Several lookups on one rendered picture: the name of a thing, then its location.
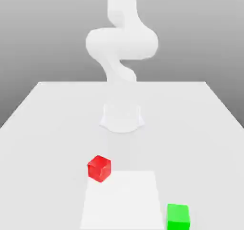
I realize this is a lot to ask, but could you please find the small red cube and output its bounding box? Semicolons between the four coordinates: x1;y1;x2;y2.
87;154;112;183

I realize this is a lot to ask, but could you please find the small green cube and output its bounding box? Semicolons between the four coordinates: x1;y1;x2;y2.
166;203;191;230

